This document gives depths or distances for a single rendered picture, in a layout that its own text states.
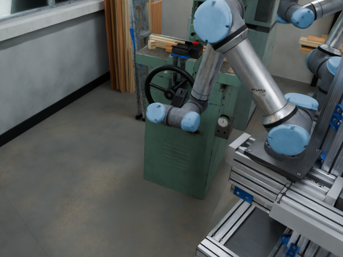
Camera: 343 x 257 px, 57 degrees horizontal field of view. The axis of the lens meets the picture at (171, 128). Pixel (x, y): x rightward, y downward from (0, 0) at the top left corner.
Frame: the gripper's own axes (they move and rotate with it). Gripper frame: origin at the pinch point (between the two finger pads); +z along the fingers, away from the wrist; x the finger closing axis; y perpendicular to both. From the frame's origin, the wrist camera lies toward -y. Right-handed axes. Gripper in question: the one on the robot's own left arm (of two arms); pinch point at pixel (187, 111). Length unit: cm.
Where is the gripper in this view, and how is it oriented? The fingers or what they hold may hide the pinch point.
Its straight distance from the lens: 149.3
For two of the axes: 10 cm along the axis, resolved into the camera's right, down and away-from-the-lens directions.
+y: -2.4, 9.7, 1.0
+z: 3.8, -0.1, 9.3
